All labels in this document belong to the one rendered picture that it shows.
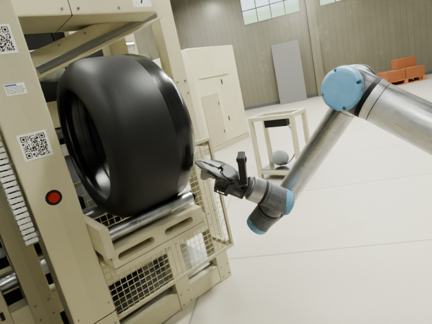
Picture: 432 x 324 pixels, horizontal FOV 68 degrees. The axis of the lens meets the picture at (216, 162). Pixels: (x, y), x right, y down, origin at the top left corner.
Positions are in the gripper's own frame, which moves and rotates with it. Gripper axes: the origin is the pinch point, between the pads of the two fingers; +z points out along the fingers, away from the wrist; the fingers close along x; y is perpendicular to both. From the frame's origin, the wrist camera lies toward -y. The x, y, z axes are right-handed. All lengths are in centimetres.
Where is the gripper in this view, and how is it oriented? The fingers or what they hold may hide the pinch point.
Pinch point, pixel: (199, 161)
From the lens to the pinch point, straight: 109.6
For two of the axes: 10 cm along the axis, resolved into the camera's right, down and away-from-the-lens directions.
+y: -3.9, 7.3, 5.7
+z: -9.2, -3.8, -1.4
